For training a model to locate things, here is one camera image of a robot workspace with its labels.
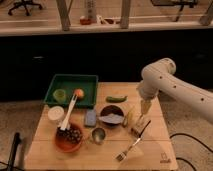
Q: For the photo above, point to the wooden block brush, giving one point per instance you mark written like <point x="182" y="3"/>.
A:
<point x="140" y="125"/>

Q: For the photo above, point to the metal fork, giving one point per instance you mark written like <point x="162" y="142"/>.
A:
<point x="124" y="153"/>

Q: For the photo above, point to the small metal cup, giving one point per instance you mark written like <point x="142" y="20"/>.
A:
<point x="98" y="135"/>

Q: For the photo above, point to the blue-grey sponge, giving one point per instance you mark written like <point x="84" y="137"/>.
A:
<point x="90" y="118"/>

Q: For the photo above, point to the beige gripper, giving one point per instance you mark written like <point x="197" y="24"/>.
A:
<point x="145" y="106"/>

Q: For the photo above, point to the orange peach fruit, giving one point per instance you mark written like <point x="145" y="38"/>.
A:
<point x="79" y="93"/>

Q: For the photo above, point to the yellow banana piece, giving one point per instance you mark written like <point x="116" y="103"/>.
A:
<point x="128" y="118"/>

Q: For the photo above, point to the black stand left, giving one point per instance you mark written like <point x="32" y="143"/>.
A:
<point x="15" y="143"/>

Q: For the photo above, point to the grey cloth piece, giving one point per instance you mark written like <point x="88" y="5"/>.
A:
<point x="112" y="119"/>

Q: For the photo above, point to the black office chair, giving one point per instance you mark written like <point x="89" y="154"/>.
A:
<point x="25" y="4"/>

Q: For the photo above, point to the orange bowl with beans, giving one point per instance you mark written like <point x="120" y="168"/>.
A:
<point x="68" y="140"/>

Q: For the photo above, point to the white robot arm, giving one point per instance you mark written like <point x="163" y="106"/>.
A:
<point x="159" y="76"/>

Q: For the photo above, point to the red bowl on shelf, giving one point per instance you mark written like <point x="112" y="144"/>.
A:
<point x="84" y="21"/>

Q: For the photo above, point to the white round lid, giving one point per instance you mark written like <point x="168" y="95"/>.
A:
<point x="56" y="113"/>

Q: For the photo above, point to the green plastic cup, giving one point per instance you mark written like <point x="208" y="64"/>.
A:
<point x="59" y="95"/>

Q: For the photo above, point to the green plastic tray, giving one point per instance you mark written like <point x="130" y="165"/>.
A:
<point x="70" y="82"/>

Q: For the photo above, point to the dark brown bowl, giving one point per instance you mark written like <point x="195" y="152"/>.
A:
<point x="111" y="109"/>

